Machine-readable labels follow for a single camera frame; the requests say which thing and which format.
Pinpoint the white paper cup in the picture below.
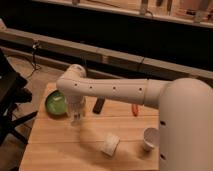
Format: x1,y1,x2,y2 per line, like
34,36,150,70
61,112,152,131
142,127,160,152

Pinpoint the black office chair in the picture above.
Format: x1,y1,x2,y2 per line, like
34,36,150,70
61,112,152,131
0,49,37,145

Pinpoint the white sponge block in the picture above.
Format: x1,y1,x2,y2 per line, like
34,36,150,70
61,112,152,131
101,133,120,156

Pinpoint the grey metal rail beam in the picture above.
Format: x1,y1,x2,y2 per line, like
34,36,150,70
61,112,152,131
0,29,213,87

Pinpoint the white bottle with label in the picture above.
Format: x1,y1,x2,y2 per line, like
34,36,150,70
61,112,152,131
68,99,86,126

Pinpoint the black cable with plug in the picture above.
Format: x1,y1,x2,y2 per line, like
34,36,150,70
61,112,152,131
31,39,43,72

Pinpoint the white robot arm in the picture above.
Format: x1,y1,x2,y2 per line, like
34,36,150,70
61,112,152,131
56,64,213,171

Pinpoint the black rectangular block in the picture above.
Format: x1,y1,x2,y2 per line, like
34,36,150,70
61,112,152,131
93,98,105,114

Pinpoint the orange carrot toy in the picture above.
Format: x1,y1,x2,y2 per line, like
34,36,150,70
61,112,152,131
131,104,139,117

